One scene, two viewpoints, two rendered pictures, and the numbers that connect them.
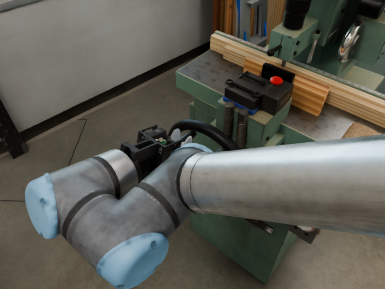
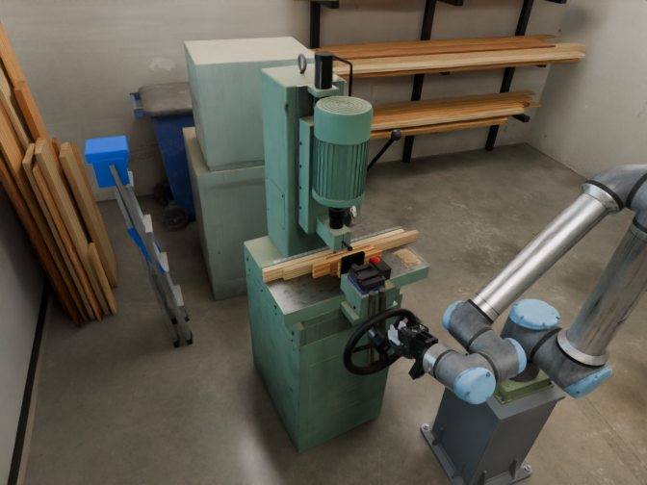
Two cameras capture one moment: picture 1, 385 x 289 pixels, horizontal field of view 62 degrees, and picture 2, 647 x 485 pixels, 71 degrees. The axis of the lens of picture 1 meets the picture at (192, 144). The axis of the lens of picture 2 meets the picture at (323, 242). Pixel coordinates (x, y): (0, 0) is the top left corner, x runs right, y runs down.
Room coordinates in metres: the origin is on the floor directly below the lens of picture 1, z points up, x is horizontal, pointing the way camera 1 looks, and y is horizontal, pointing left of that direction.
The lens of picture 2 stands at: (0.38, 0.99, 1.96)
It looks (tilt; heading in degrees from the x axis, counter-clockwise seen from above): 36 degrees down; 291
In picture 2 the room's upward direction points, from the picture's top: 3 degrees clockwise
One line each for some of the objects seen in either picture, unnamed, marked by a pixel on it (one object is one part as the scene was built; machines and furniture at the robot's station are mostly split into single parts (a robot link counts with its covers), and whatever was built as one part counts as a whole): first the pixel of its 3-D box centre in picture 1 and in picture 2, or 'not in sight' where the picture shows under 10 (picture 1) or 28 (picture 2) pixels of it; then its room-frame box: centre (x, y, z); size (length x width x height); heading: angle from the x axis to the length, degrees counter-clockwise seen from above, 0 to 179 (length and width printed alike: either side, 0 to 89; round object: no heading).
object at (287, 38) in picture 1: (293, 39); (333, 233); (0.82, -0.28, 1.03); 0.14 x 0.07 x 0.09; 140
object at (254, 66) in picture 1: (282, 81); (344, 261); (0.77, -0.26, 0.93); 0.26 x 0.01 x 0.06; 50
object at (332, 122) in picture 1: (266, 109); (353, 285); (0.71, -0.21, 0.87); 0.61 x 0.30 x 0.06; 50
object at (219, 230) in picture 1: (268, 171); (315, 340); (0.90, -0.34, 0.36); 0.58 x 0.45 x 0.71; 140
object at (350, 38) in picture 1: (351, 40); (347, 213); (0.83, -0.44, 1.02); 0.12 x 0.03 x 0.12; 140
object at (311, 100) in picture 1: (291, 92); (359, 263); (0.71, -0.27, 0.93); 0.18 x 0.02 x 0.07; 50
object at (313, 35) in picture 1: (311, 46); not in sight; (0.83, -0.34, 1.00); 0.02 x 0.02 x 0.10; 50
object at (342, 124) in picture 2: not in sight; (341, 153); (0.81, -0.26, 1.35); 0.18 x 0.18 x 0.31
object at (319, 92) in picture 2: not in sight; (322, 81); (0.92, -0.35, 1.54); 0.08 x 0.08 x 0.17; 50
